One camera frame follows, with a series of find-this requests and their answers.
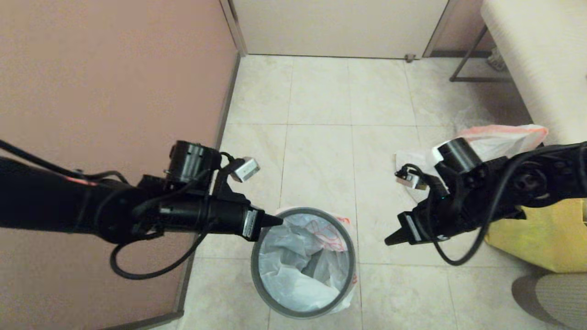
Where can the dark grey baseboard strip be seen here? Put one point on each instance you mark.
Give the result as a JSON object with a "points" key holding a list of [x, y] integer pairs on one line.
{"points": [[188, 275]]}

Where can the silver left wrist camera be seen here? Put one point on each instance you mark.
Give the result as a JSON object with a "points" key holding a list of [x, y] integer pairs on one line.
{"points": [[245, 169]]}

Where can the white bag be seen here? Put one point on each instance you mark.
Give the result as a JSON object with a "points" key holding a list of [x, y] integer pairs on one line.
{"points": [[500, 137]]}

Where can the grey ribbed round pad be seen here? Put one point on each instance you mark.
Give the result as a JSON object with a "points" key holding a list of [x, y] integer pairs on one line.
{"points": [[559, 298]]}

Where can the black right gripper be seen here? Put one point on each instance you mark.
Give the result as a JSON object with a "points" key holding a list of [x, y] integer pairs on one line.
{"points": [[440, 217]]}

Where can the dark metal table frame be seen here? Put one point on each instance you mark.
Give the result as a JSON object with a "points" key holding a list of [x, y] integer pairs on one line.
{"points": [[480, 79]]}

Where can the white door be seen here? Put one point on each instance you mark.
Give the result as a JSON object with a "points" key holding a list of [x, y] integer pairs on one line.
{"points": [[339, 27]]}

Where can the white plastic bag liner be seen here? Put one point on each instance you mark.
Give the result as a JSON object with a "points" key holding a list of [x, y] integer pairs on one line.
{"points": [[284, 284]]}

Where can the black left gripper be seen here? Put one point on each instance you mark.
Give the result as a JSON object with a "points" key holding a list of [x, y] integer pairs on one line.
{"points": [[215, 215]]}

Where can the yellow fabric bag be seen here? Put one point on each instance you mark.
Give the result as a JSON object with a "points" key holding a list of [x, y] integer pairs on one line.
{"points": [[536, 243]]}

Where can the grey door frame post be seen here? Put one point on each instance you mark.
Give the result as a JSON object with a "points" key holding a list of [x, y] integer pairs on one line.
{"points": [[440, 27], [234, 27]]}

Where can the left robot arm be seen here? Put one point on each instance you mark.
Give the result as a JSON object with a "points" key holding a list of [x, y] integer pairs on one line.
{"points": [[46, 201]]}

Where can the small clear plastic wrapper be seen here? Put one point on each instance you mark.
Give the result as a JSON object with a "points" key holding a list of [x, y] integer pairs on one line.
{"points": [[496, 59]]}

